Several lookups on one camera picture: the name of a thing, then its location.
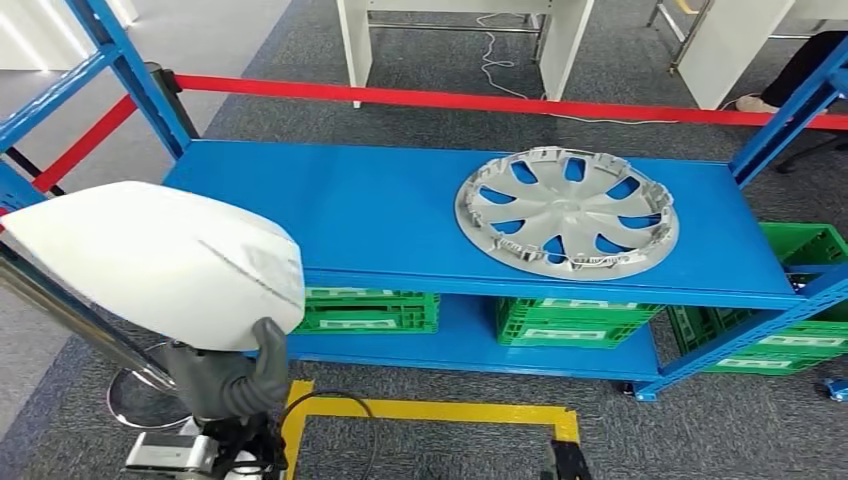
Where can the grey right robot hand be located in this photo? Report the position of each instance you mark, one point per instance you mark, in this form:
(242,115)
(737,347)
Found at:
(568,464)

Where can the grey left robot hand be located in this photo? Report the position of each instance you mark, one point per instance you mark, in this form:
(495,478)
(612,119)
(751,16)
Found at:
(212,384)

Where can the white plastic car part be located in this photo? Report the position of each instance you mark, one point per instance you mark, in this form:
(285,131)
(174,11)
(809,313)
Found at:
(146,265)

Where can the blue metal shelf rack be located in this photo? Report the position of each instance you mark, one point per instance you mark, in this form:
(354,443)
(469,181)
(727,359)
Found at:
(397,212)
(836,389)

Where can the chrome stanchion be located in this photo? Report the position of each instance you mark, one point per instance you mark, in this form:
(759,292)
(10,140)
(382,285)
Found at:
(66,311)

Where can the grey wheel hubcap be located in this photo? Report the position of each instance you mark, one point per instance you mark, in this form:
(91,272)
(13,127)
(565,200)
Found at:
(566,212)

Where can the red barrier belt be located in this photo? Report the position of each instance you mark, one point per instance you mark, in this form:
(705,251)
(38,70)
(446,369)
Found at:
(397,96)
(86,142)

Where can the white desk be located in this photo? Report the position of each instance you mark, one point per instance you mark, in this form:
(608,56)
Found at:
(729,53)
(358,46)

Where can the white cabinet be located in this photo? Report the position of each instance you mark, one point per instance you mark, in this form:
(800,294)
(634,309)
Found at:
(40,33)

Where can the black office chair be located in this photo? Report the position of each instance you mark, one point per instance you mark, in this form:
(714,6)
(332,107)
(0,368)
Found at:
(808,149)

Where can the person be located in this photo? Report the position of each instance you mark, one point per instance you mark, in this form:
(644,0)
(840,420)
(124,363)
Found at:
(808,66)

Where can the dark post stanchion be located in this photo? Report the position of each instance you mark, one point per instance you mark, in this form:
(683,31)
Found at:
(175,99)

